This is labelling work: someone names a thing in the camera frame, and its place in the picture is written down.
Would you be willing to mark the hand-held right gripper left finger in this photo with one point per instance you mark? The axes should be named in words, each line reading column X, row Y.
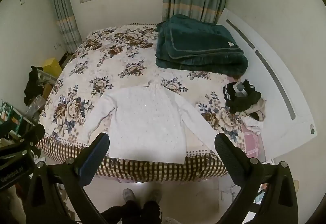
column 93, row 161

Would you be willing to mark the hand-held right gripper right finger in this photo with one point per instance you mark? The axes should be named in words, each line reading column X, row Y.
column 229, row 160

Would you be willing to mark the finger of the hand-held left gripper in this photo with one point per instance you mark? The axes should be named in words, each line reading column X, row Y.
column 33, row 135

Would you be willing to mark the white knitted sweater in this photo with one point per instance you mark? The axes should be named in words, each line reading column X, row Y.
column 150, row 117

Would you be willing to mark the pile of dark clothes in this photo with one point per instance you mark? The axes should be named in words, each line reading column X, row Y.
column 252, row 143

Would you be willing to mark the pile of black clothes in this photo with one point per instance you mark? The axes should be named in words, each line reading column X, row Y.
column 244, row 101

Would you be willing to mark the teal storage shelf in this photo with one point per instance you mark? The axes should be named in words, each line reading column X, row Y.
column 14, row 117

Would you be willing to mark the clear plastic bag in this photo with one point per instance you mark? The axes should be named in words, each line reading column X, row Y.
column 35, row 108

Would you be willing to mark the brown cardboard box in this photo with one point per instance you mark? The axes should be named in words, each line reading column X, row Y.
column 48, row 90

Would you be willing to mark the beige and white cloth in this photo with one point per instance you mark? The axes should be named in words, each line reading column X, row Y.
column 254, row 121

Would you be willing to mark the person's left shoe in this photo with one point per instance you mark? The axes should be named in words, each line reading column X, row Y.
column 129, row 194

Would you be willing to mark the person's shoe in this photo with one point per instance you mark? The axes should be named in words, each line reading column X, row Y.
column 155, row 193
column 129, row 194

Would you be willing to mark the hanging black garment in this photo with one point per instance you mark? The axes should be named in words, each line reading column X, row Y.
column 31, row 84

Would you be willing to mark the white bed headboard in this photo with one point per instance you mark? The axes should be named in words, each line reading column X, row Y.
column 280, row 117

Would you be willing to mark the person's right shoe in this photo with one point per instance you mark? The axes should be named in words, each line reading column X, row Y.
column 155, row 193

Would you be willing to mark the yellow box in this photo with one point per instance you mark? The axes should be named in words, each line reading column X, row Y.
column 52, row 66

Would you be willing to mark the bed with floral sheet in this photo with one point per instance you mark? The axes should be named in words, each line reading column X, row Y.
column 114, row 61

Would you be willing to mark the folded dark green blanket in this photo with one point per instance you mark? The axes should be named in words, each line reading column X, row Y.
column 201, row 43

